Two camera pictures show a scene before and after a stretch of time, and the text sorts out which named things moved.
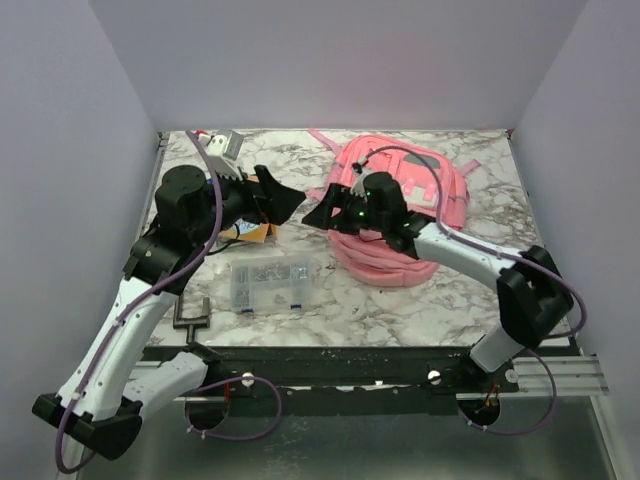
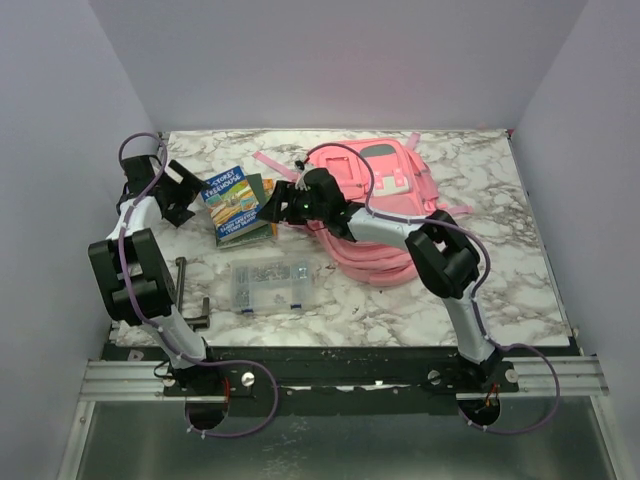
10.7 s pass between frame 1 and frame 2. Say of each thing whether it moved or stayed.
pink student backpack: moved
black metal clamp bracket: stayed
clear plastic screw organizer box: stayed
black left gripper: moved
